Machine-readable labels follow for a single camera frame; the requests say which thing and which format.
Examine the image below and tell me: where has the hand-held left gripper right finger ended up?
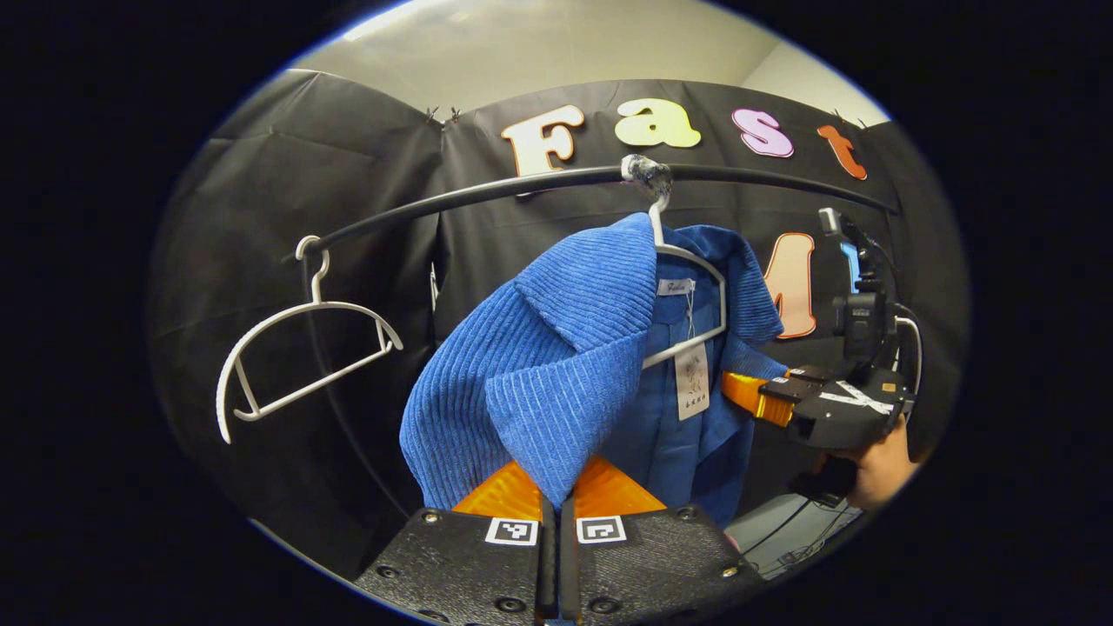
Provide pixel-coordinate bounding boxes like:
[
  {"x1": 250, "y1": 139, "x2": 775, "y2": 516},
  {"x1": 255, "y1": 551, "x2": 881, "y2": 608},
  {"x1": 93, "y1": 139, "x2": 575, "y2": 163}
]
[{"x1": 559, "y1": 455, "x2": 766, "y2": 623}]

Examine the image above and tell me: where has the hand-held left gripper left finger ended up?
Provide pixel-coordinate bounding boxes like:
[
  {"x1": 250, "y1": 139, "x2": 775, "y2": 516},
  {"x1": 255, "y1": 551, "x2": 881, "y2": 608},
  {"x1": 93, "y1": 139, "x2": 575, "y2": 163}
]
[{"x1": 355, "y1": 459, "x2": 557, "y2": 626}]

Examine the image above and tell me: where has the blue corduroy jacket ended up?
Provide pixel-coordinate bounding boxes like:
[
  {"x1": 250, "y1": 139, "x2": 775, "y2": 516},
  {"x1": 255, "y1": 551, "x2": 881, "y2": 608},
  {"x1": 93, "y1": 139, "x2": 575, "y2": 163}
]
[{"x1": 399, "y1": 212, "x2": 788, "y2": 529}]

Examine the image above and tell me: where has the white plastic hanger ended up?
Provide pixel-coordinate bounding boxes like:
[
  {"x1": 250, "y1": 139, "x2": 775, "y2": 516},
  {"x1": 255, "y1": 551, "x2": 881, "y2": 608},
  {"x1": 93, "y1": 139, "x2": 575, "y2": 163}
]
[
  {"x1": 215, "y1": 235, "x2": 404, "y2": 445},
  {"x1": 622, "y1": 155, "x2": 729, "y2": 370}
]

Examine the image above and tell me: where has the tangle of black cables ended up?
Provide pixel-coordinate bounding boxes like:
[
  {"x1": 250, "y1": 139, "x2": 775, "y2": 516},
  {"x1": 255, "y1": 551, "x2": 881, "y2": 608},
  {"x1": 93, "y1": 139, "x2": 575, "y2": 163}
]
[{"x1": 739, "y1": 496, "x2": 862, "y2": 575}]

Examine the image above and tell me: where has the black clothes rail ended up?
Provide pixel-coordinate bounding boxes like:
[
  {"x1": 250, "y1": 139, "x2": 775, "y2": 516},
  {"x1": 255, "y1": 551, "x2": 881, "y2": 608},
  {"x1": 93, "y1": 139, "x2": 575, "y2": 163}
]
[{"x1": 291, "y1": 163, "x2": 901, "y2": 518}]

